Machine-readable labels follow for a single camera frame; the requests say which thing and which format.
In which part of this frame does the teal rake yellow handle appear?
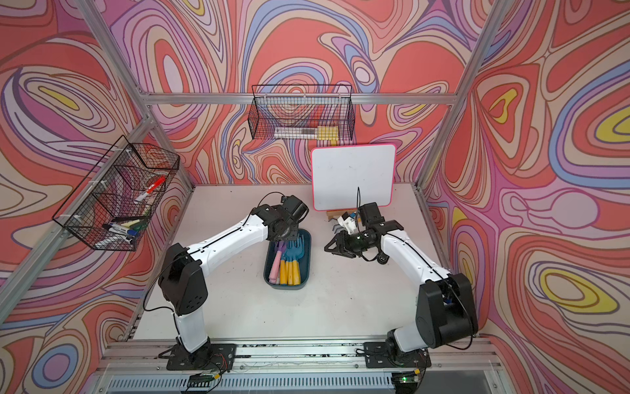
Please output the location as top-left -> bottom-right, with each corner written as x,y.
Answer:
285,261 -> 294,286
293,236 -> 305,286
278,259 -> 288,286

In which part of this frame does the blue rake yellow handle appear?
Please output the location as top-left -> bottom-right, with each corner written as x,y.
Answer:
332,216 -> 354,234

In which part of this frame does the purple rake pink handle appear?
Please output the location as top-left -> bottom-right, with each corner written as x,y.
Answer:
268,241 -> 286,285

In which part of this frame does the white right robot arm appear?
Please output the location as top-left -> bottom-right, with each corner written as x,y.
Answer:
324,203 -> 478,353

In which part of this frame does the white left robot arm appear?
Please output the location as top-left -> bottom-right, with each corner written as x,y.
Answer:
157,195 -> 309,355

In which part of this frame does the dark teal storage box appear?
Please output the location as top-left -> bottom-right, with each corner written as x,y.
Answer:
262,229 -> 312,290

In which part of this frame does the pink framed whiteboard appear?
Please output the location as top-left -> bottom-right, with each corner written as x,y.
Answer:
311,144 -> 396,212

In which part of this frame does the yellow eraser in basket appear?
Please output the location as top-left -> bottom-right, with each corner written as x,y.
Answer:
316,126 -> 339,141

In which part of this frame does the red marker pen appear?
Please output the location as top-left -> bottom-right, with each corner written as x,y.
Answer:
134,176 -> 166,204

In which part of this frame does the blue marker pen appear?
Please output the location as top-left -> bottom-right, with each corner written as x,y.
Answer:
102,223 -> 139,237

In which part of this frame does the green circuit board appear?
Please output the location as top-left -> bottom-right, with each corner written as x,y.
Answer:
187,374 -> 221,387

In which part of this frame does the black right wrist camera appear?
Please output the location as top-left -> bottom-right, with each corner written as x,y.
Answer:
377,252 -> 390,265

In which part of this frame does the black wire basket back wall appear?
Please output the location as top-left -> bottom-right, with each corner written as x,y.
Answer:
248,83 -> 355,144

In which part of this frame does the black wire basket wall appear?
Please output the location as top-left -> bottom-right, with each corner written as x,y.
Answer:
52,136 -> 180,251
248,83 -> 355,144

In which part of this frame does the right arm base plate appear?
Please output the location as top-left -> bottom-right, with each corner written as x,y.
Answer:
359,341 -> 431,369

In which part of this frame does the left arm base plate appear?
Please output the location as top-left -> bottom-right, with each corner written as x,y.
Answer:
167,343 -> 237,372

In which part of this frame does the black wire basket left wall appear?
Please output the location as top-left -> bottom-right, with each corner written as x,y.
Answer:
52,136 -> 180,251

